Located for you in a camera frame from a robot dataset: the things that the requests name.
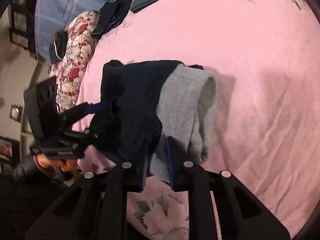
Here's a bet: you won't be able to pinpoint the blue striped pillow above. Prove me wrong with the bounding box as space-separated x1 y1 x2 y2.
34 0 106 61

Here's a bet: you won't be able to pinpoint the left hand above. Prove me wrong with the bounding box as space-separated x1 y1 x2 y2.
33 154 77 172

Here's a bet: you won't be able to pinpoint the dark navy pants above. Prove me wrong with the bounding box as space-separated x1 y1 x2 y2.
89 60 216 181

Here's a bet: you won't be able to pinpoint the red floral quilted pillow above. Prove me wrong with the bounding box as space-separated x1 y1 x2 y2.
50 11 99 112

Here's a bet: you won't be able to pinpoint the small dark folded garment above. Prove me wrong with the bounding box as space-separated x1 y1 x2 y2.
49 29 68 64

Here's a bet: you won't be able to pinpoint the folded navy shorts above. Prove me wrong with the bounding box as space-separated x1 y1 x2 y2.
91 0 132 40

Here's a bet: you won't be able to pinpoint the pink floral bed sheet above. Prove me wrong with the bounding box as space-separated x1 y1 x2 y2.
77 0 319 237

